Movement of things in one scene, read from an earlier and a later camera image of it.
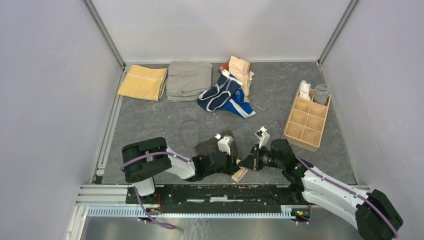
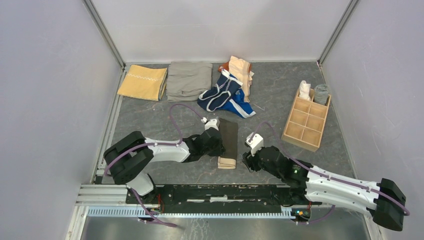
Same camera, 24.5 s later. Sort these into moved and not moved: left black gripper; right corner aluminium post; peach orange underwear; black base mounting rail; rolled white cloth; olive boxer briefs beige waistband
Moved: olive boxer briefs beige waistband; left black gripper
Not moved: black base mounting rail; peach orange underwear; right corner aluminium post; rolled white cloth
